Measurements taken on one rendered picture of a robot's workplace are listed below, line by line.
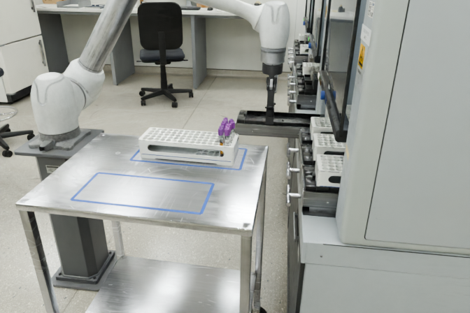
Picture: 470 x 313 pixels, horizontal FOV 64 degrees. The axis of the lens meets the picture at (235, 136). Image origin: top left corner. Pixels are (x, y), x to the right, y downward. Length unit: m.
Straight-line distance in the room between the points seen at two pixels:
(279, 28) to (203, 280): 0.96
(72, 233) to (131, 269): 0.37
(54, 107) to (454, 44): 1.32
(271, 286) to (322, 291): 0.81
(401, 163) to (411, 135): 0.07
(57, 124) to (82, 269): 0.71
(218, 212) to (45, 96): 0.91
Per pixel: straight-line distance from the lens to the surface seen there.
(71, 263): 1.98
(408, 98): 0.85
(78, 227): 1.82
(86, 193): 1.08
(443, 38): 0.84
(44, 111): 1.61
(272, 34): 1.35
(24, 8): 4.82
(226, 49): 5.08
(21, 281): 2.16
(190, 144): 1.14
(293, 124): 1.48
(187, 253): 2.07
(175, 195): 1.01
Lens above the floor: 1.37
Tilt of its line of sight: 24 degrees down
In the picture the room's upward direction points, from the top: 1 degrees clockwise
